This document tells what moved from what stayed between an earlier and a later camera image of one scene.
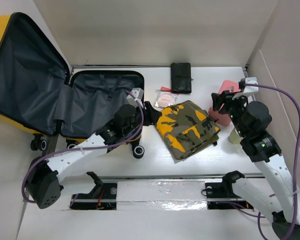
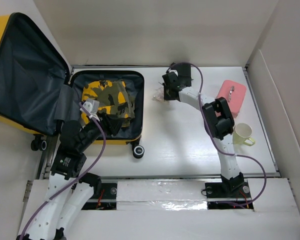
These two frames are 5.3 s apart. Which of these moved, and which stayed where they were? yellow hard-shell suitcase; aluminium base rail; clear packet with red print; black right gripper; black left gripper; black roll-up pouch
Moved: black left gripper; clear packet with red print; black right gripper
Stayed: yellow hard-shell suitcase; black roll-up pouch; aluminium base rail
